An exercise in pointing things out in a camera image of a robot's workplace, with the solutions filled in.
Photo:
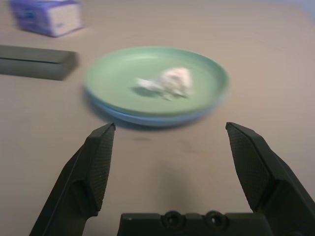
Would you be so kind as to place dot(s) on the white tissue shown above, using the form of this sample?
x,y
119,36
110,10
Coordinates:
x,y
174,81

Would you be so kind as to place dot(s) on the light green plate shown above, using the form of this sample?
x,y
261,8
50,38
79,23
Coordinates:
x,y
123,73

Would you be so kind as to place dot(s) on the grey glasses case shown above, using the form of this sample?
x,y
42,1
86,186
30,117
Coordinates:
x,y
37,64

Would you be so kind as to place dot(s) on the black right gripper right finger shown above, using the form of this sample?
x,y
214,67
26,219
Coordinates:
x,y
265,177

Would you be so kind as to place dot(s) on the light blue plate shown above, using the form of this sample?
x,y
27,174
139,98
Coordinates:
x,y
152,121

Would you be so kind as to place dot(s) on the purple tissue pack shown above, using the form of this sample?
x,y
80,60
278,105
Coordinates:
x,y
49,19

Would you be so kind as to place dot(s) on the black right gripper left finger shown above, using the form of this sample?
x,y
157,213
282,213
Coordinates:
x,y
81,177

